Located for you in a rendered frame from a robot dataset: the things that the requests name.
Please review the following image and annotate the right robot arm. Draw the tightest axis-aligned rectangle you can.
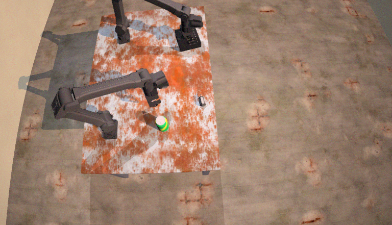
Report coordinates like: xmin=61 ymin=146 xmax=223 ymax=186
xmin=51 ymin=68 xmax=169 ymax=139

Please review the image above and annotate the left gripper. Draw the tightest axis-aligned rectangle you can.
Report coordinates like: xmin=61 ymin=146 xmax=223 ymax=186
xmin=180 ymin=25 xmax=193 ymax=39

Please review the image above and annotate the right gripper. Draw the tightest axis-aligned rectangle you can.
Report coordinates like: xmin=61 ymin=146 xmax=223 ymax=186
xmin=141 ymin=88 xmax=161 ymax=107

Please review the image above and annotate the green drink can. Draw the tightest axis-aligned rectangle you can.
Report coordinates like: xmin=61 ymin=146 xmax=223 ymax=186
xmin=155 ymin=116 xmax=169 ymax=132

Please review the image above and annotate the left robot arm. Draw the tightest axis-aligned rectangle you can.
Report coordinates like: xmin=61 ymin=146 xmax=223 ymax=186
xmin=112 ymin=0 xmax=203 ymax=44

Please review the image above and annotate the black lighting desk fader panel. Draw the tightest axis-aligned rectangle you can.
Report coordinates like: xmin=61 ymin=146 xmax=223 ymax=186
xmin=175 ymin=27 xmax=201 ymax=52

